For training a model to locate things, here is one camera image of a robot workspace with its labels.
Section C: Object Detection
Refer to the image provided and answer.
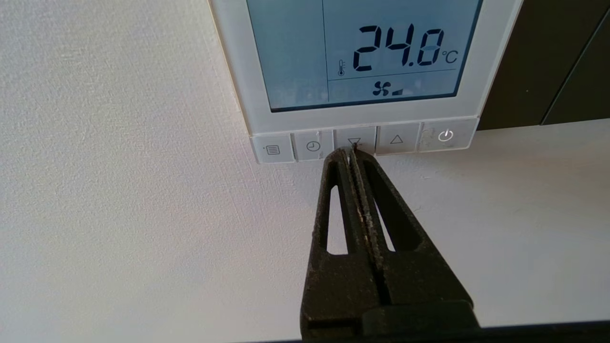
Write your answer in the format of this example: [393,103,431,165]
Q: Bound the dark brown wall switch plate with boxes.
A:
[477,0,610,131]

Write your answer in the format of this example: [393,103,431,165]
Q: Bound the white wall thermostat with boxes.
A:
[208,0,525,165]

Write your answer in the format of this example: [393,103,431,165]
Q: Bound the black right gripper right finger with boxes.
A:
[350,145,481,329]

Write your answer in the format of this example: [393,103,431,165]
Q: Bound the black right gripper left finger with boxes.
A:
[300,148,392,343]

